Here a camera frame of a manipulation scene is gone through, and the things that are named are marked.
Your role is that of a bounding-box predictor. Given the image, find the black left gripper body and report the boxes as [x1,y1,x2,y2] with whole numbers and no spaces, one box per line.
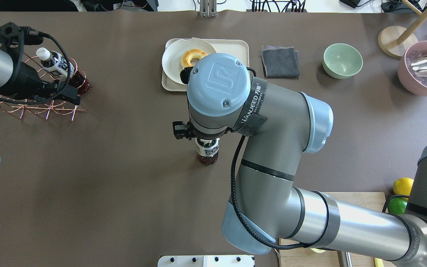
[0,22,81,105]

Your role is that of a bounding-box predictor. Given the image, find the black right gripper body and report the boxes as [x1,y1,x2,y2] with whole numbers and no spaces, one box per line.
[172,121,196,140]

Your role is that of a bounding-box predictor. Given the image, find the tea bottle top rack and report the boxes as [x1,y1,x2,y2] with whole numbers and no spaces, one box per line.
[194,138,220,166]

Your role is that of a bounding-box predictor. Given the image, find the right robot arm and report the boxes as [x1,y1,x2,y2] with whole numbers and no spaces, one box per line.
[173,53,427,267]

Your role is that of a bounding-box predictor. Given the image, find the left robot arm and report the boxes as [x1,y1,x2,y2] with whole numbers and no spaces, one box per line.
[0,22,81,112]

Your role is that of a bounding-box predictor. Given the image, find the tea bottle lower outer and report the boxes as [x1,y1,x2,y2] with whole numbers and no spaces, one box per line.
[36,47,92,95]

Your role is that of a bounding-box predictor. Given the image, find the cream serving tray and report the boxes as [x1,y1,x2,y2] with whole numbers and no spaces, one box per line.
[161,38,249,92]

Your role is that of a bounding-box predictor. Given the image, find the glazed donut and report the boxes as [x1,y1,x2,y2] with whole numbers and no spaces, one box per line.
[180,49,208,68]

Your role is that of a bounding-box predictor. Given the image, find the white plate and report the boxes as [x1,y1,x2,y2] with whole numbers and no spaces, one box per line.
[162,37,216,85]

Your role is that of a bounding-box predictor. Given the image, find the grey folded cloth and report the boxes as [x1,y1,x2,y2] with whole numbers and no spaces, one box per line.
[261,46,300,78]

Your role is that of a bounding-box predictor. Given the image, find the bamboo cutting board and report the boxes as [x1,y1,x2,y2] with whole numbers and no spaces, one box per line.
[277,192,386,267]

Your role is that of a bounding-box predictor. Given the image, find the green bowl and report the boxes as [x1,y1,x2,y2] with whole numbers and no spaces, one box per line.
[322,43,363,79]

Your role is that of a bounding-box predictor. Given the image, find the half lemon slice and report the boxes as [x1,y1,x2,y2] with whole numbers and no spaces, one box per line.
[310,248,326,254]

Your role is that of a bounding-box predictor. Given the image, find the steel muddler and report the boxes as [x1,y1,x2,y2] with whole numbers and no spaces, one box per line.
[337,251,353,267]

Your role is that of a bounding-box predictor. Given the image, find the yellow lemon near board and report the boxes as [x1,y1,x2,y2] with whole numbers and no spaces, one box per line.
[393,177,414,196]

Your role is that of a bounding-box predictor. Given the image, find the green lime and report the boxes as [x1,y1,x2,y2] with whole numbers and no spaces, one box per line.
[386,197,408,215]

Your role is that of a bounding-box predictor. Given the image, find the wooden cup stand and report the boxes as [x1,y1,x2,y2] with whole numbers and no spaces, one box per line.
[378,0,427,59]

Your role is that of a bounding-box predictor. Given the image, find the yellow plastic knife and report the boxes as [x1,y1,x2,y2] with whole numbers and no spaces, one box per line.
[373,257,384,267]

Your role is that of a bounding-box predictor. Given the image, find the pink bowl of ice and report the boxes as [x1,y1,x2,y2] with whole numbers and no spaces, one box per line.
[398,41,427,96]

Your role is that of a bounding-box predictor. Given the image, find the copper wire bottle rack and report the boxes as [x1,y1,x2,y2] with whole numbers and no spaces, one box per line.
[0,53,92,121]

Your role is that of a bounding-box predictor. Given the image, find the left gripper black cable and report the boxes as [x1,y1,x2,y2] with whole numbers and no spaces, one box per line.
[0,32,74,106]

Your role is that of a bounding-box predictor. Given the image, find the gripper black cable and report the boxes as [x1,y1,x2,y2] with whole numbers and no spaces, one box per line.
[0,32,74,106]
[230,135,332,250]

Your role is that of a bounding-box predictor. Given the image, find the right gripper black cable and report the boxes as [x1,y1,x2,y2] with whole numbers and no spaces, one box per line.
[230,135,332,250]

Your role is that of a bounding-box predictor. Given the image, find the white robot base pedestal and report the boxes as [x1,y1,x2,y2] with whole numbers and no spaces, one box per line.
[157,254,256,267]

